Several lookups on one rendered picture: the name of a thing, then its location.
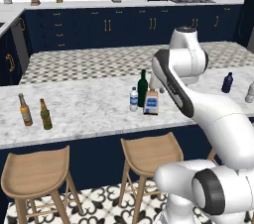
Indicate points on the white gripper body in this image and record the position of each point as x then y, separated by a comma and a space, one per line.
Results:
155, 82

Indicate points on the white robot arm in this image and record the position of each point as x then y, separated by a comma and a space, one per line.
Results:
225, 125

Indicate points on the dark green glass bottle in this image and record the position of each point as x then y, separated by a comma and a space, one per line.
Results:
142, 89

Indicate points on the tan and blue carton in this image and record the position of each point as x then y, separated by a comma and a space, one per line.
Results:
151, 104

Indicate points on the clear plastic water bottle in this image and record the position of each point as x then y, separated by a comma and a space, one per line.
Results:
133, 99

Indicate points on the navy base cupboard run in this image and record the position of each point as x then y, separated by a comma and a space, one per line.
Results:
132, 26

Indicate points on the wooden bar stool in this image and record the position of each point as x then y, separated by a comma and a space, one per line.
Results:
36, 171
212, 156
150, 152

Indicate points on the dark blue plastic bottle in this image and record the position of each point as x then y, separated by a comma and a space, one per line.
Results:
227, 83

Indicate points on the black hob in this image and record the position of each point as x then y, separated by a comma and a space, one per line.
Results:
192, 0

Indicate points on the navy kitchen island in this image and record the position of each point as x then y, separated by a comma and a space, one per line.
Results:
96, 158

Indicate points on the olive green glass bottle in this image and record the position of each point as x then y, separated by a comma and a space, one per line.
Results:
45, 117

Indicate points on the navy tall cupboard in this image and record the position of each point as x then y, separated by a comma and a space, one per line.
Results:
247, 10

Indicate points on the brown glass beer bottle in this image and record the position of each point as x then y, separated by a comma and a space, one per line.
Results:
25, 112

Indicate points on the grey dishwasher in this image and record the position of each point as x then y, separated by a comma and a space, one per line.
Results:
20, 43

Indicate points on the navy side cupboard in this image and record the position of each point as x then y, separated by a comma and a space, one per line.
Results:
8, 59

